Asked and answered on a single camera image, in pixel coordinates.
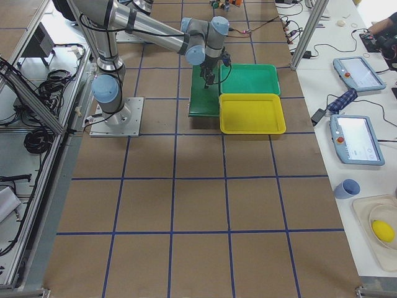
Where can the teach pendant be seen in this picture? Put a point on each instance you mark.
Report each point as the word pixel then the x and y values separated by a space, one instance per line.
pixel 355 141
pixel 356 73

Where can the green conveyor belt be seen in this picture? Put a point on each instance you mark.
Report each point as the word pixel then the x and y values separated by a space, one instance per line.
pixel 203 102

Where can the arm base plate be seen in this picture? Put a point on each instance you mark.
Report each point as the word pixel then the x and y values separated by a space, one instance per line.
pixel 125 123

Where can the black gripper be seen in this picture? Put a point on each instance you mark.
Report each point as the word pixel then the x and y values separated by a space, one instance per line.
pixel 209 64

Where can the blue plastic cup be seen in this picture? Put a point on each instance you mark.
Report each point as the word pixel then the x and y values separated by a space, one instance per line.
pixel 347 189

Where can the beige tray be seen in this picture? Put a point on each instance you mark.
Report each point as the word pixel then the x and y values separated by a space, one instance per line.
pixel 362 207

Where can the grey electronics box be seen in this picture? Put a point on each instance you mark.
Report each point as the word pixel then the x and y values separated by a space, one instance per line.
pixel 40 46

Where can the white bowl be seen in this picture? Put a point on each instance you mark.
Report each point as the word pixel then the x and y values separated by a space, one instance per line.
pixel 382 220

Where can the green plastic tray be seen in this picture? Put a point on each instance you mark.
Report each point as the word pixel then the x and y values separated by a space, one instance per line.
pixel 249 78

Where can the near teach pendant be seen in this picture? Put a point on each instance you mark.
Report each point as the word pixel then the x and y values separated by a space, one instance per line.
pixel 355 141

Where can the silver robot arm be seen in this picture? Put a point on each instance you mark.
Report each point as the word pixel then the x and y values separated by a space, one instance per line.
pixel 141 61

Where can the far teach pendant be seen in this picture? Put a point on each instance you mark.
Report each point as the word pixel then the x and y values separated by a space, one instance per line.
pixel 356 73

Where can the yellow plastic tray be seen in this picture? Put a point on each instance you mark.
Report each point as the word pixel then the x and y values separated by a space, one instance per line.
pixel 251 114

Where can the aluminium frame post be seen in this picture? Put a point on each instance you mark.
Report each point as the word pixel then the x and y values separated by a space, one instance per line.
pixel 312 22

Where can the blue checkered folded umbrella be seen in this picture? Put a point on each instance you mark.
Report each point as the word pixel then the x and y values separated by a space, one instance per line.
pixel 342 101

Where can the black power adapter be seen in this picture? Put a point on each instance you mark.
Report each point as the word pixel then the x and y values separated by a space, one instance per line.
pixel 317 116

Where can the yellow lemon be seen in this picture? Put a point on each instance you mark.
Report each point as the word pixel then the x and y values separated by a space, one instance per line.
pixel 383 231

